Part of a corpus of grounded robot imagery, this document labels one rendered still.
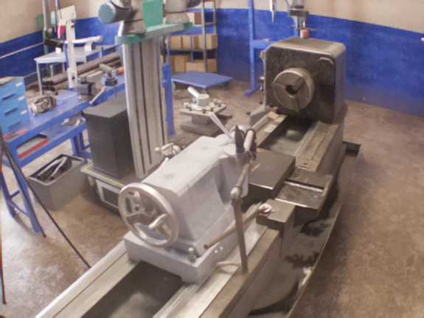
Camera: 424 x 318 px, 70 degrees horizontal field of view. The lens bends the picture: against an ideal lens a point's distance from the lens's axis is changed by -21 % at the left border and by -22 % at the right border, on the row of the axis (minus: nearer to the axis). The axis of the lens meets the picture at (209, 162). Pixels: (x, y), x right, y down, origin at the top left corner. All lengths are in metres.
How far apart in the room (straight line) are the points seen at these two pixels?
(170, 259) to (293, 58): 1.61
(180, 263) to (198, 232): 0.12
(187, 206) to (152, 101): 1.78
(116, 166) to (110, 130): 0.30
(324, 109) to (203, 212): 1.43
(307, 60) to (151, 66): 1.16
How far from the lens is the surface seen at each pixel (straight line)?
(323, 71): 2.32
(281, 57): 2.44
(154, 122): 2.92
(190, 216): 1.17
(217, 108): 1.78
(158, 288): 1.40
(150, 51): 2.76
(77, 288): 1.29
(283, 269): 1.91
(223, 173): 1.32
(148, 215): 1.11
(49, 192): 3.22
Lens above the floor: 1.75
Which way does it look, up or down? 28 degrees down
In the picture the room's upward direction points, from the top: 3 degrees counter-clockwise
